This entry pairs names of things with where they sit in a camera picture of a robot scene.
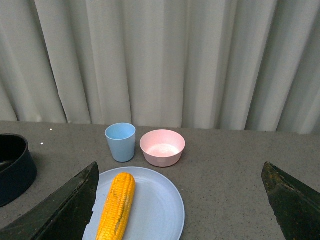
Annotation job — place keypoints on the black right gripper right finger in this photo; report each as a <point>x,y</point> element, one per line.
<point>295,204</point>

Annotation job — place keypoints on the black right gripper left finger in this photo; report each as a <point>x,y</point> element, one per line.
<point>64,215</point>

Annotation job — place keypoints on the yellow corn cob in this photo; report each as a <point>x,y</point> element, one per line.
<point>117,208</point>

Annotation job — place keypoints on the dark blue cooking pot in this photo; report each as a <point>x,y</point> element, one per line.
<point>18,170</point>

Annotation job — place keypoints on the light blue plastic plate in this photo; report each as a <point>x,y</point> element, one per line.
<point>157,212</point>

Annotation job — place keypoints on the light blue plastic cup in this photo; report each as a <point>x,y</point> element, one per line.
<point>121,141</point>

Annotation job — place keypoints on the pink plastic bowl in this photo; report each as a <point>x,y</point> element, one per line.
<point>162,147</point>

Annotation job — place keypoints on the white pleated curtain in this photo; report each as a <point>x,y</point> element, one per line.
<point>206,64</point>

